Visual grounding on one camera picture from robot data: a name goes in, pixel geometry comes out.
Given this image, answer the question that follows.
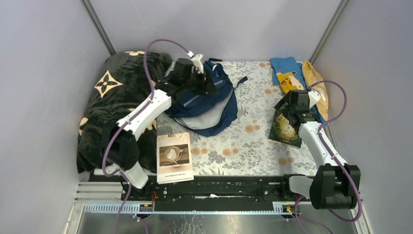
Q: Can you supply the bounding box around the dark green gold book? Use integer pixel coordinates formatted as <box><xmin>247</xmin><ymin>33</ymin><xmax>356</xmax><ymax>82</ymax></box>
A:
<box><xmin>268</xmin><ymin>104</ymin><xmax>302</xmax><ymax>149</ymax></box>

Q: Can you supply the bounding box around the navy blue student backpack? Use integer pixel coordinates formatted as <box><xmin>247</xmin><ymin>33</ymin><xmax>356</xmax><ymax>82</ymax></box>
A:
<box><xmin>165</xmin><ymin>58</ymin><xmax>248</xmax><ymax>137</ymax></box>

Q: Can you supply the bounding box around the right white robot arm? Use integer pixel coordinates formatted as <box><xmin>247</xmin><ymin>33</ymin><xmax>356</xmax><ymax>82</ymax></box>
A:
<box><xmin>275</xmin><ymin>90</ymin><xmax>362</xmax><ymax>210</ymax></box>

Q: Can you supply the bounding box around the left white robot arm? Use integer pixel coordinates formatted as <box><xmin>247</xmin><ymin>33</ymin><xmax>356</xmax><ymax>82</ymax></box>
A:
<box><xmin>101</xmin><ymin>54</ymin><xmax>217</xmax><ymax>200</ymax></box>

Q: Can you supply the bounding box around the yellow plastic bag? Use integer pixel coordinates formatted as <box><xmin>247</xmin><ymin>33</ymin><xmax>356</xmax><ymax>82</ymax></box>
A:
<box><xmin>301</xmin><ymin>61</ymin><xmax>329</xmax><ymax>122</ymax></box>

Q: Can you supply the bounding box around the blue Pikachu cloth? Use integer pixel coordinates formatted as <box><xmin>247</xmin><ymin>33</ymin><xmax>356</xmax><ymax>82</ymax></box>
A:
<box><xmin>269</xmin><ymin>57</ymin><xmax>320</xmax><ymax>118</ymax></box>

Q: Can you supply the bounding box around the black floral plush blanket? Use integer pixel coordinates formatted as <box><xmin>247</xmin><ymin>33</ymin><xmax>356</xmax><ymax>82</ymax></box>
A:
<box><xmin>76</xmin><ymin>51</ymin><xmax>172</xmax><ymax>174</ymax></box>

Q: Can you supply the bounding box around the floral white table mat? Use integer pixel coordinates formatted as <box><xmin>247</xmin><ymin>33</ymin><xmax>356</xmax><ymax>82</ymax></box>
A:
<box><xmin>94</xmin><ymin>60</ymin><xmax>336</xmax><ymax>177</ymax></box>

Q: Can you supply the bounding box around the white coffee cover book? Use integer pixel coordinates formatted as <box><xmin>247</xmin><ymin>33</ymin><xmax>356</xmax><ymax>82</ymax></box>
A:
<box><xmin>156</xmin><ymin>132</ymin><xmax>194</xmax><ymax>184</ymax></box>

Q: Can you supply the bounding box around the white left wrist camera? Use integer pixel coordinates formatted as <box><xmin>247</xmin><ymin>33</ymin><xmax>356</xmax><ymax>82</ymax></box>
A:
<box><xmin>187</xmin><ymin>51</ymin><xmax>204</xmax><ymax>74</ymax></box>

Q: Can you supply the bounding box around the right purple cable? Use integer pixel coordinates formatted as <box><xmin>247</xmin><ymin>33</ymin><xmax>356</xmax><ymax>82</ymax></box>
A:
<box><xmin>295</xmin><ymin>80</ymin><xmax>363</xmax><ymax>234</ymax></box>

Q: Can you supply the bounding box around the purple cable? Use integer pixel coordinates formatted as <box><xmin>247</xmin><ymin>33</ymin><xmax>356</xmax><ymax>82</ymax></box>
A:
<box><xmin>101</xmin><ymin>39</ymin><xmax>194</xmax><ymax>234</ymax></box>
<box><xmin>295</xmin><ymin>80</ymin><xmax>363</xmax><ymax>234</ymax></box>

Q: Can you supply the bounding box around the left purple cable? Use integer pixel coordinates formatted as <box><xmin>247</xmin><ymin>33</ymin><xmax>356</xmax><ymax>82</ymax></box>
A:
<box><xmin>101</xmin><ymin>39</ymin><xmax>194</xmax><ymax>234</ymax></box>

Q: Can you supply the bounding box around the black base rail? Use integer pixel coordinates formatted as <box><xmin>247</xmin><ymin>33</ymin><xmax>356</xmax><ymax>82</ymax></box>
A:
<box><xmin>89</xmin><ymin>174</ymin><xmax>312</xmax><ymax>212</ymax></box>

